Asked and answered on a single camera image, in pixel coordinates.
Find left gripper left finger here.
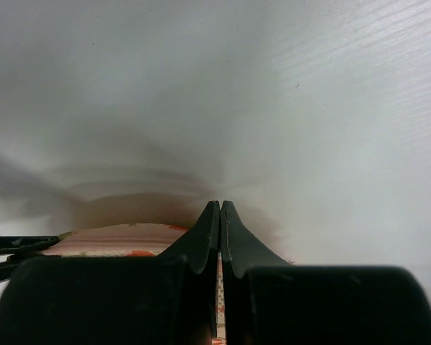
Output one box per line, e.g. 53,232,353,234
159,201,220,338

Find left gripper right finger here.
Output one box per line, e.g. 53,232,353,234
219,201,291,344

